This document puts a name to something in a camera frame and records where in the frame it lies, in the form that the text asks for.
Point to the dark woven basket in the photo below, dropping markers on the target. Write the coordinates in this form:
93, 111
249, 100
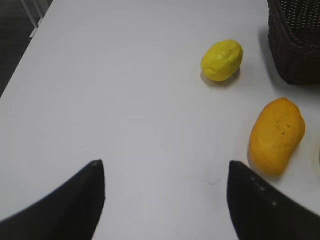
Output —
294, 40

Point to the white table frame leg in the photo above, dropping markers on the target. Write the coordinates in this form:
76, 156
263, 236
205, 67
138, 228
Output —
35, 11

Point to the yellow lemon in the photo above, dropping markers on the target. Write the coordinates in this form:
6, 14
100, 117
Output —
222, 60

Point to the orange yellow mango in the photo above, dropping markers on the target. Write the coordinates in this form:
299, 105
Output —
277, 132

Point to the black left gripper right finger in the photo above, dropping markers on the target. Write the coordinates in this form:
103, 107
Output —
259, 211

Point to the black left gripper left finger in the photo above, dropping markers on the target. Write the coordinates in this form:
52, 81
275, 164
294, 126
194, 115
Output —
71, 212

